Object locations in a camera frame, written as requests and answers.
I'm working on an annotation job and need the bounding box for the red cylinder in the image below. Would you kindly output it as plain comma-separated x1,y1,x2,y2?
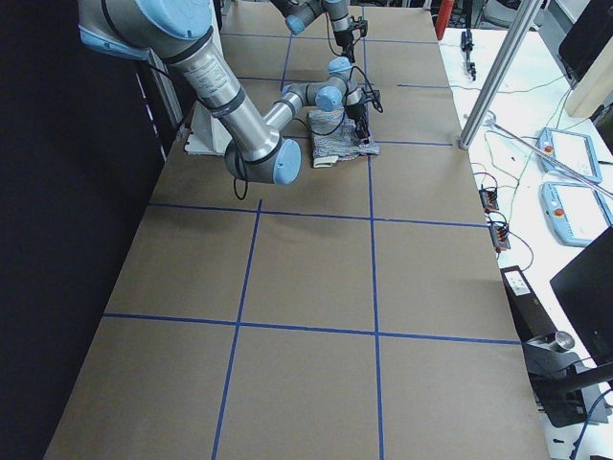
435,0,455,40

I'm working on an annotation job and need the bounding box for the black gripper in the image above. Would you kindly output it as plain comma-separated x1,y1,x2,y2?
333,15,368,63
347,88,383,144

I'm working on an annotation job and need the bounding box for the near blue teach pendant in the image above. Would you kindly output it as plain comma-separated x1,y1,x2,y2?
540,182,612,247

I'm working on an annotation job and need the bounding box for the aluminium frame post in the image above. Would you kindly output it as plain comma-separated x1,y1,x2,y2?
459,1,543,150

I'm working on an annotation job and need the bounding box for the blue teach pendant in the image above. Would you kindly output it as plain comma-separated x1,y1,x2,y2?
540,182,612,247
537,127,602,183

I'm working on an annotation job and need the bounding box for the black camera mount with knob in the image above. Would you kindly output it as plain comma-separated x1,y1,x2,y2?
522,340,612,428

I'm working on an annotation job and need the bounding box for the far blue teach pendant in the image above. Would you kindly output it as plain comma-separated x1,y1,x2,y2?
537,127,602,183

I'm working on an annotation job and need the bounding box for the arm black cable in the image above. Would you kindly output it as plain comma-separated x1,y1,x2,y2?
323,9,346,58
148,61,379,201

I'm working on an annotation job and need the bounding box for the black tool on white table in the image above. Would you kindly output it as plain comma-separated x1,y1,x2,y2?
461,28,477,81

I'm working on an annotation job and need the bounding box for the black monitor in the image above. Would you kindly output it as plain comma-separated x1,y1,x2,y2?
550,229,612,364

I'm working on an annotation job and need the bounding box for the black power box with label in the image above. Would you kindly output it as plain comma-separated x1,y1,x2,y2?
500,265,556,342

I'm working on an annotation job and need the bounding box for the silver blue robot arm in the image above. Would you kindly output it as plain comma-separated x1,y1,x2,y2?
270,0,368,64
78,0,382,185

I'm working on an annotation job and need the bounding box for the white reacher grabber stick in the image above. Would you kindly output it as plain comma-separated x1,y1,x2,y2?
483,116,613,199

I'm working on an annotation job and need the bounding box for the small orange black connector board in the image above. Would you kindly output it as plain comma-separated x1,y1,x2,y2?
479,188,499,214

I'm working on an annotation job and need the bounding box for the navy white striped polo shirt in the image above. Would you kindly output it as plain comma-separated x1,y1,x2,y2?
307,109,380,169

